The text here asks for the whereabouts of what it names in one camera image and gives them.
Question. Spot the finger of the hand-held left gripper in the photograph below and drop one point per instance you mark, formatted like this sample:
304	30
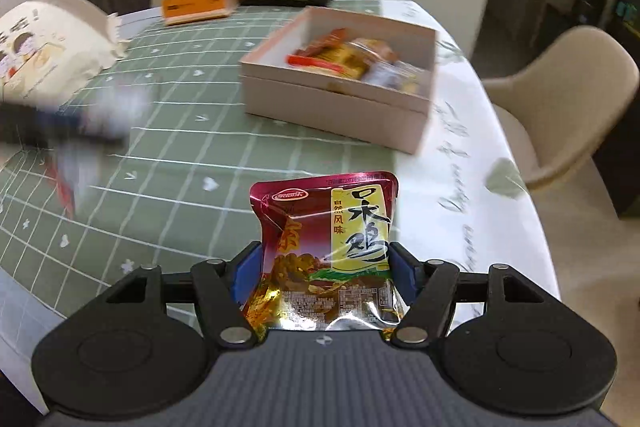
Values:
80	132

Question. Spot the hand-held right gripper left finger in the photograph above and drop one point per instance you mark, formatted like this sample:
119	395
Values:
245	269

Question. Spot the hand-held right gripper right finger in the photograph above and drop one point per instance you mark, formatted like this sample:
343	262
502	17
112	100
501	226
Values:
402	269

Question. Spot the white red-print snack packet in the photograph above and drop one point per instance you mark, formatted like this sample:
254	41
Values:
115	107

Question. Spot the red foil snack packet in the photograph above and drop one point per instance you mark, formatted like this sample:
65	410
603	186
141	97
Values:
330	247

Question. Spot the pink cardboard box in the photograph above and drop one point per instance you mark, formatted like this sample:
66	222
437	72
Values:
340	102

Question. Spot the yellow snack packet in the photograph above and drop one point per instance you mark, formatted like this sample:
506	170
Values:
345	59

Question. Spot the white paper bag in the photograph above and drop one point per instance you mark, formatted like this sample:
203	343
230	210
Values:
45	47

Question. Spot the green checked tablecloth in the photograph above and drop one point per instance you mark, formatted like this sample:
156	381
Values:
200	157

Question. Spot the orange tissue box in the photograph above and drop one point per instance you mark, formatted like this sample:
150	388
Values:
197	2

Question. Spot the clear small snack packet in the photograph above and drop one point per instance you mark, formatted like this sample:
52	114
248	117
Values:
395	77

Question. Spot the red brown snack packet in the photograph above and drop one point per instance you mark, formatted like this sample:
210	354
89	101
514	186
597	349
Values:
325	42

